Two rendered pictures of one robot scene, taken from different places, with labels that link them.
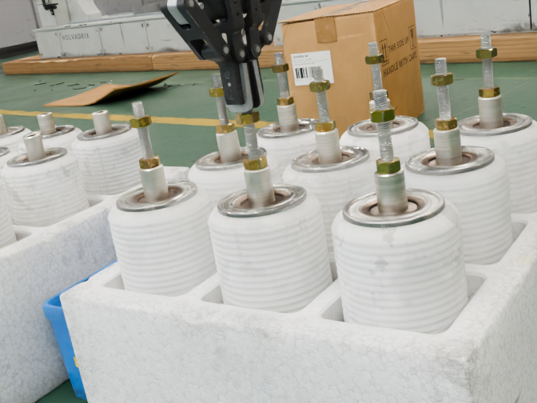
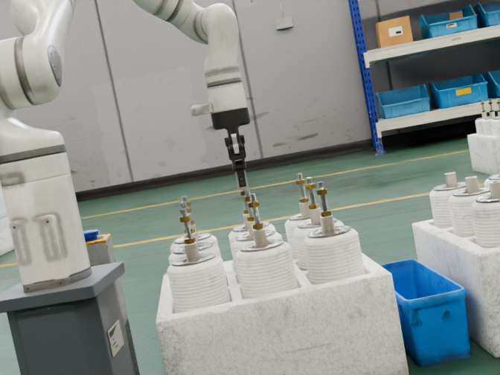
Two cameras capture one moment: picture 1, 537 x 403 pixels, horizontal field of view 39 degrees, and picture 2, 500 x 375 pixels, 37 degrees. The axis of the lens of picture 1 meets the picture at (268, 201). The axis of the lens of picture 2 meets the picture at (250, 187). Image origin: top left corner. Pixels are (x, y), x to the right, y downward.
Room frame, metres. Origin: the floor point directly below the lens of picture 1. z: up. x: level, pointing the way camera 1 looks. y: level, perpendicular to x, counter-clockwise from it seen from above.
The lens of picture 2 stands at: (1.74, -0.93, 0.47)
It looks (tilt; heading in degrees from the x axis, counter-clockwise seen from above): 5 degrees down; 140
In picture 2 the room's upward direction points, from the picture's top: 11 degrees counter-clockwise
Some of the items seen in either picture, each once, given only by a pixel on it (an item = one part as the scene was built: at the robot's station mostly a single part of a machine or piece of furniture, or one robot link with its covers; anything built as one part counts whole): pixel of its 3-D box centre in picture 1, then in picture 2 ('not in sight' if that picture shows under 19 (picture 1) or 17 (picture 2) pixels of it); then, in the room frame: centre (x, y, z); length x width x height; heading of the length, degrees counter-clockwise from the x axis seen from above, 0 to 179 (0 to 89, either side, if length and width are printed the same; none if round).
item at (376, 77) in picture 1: (376, 78); (256, 216); (0.79, -0.13, 0.30); 0.01 x 0.01 x 0.08
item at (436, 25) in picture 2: not in sight; (447, 23); (-1.59, 4.13, 0.89); 0.50 x 0.38 x 0.21; 134
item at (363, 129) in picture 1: (382, 127); (262, 246); (0.79, -0.13, 0.25); 0.08 x 0.08 x 0.01
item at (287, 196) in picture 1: (262, 201); (251, 227); (0.60, 0.01, 0.25); 0.08 x 0.08 x 0.01
